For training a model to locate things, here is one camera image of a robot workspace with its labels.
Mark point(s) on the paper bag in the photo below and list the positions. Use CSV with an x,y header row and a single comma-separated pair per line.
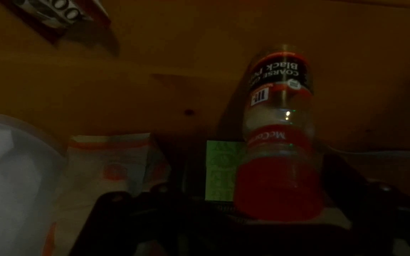
x,y
115,165

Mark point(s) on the small green box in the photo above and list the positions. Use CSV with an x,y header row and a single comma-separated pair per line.
x,y
221,170

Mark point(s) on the small printed packet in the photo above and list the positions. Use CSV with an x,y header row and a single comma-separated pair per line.
x,y
58,14

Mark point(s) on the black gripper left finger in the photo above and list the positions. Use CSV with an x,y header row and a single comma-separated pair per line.
x,y
210,189

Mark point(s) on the red spice bottle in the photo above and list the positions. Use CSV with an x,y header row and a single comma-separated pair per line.
x,y
280,136

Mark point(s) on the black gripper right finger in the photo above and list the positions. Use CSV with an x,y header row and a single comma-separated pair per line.
x,y
341,189

